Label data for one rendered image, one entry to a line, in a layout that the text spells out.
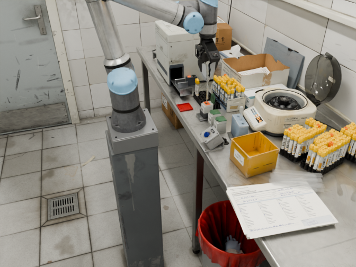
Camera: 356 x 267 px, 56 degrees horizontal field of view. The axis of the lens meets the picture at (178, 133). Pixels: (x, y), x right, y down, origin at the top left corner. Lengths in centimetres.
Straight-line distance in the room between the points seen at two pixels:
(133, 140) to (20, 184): 158
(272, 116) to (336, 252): 62
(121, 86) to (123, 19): 185
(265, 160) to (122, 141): 57
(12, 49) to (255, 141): 226
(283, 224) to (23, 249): 167
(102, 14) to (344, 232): 113
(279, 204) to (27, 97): 255
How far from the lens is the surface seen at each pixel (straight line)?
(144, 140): 141
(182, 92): 179
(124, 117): 139
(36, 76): 319
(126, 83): 132
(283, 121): 152
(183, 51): 189
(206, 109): 160
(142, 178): 154
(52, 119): 338
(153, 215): 173
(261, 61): 207
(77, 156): 296
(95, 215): 241
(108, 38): 141
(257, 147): 143
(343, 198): 133
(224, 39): 238
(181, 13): 128
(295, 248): 112
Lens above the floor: 172
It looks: 34 degrees down
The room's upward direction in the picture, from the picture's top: 1 degrees counter-clockwise
